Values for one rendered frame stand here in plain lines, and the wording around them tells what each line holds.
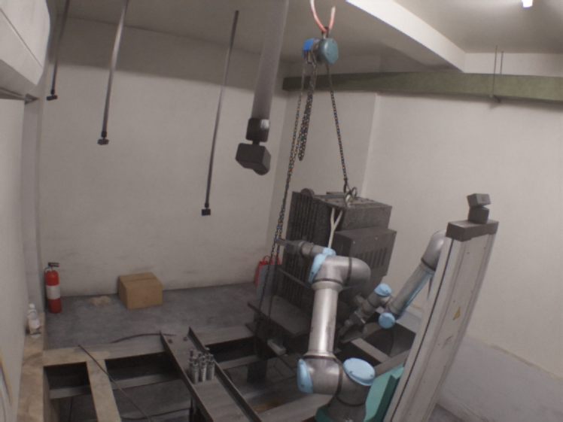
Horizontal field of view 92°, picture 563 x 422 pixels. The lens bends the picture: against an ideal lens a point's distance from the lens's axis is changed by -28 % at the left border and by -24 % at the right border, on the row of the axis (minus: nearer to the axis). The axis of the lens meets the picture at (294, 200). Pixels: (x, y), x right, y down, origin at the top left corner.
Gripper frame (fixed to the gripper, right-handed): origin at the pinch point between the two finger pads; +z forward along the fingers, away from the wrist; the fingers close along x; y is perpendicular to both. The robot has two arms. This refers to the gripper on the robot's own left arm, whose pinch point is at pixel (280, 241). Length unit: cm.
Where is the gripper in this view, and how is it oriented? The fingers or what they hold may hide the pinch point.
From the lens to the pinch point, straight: 185.1
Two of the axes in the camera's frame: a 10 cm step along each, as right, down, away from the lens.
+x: -5.8, 0.3, -8.2
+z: -8.1, -1.9, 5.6
